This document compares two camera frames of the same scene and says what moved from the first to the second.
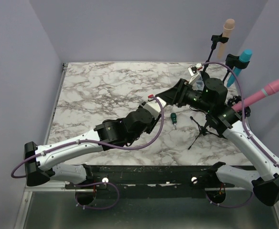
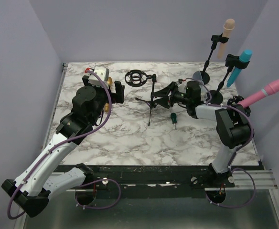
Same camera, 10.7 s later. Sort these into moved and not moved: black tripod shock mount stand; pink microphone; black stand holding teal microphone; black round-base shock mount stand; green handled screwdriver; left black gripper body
Moved: left black gripper body; black tripod shock mount stand
Not moved: black stand holding teal microphone; pink microphone; black round-base shock mount stand; green handled screwdriver
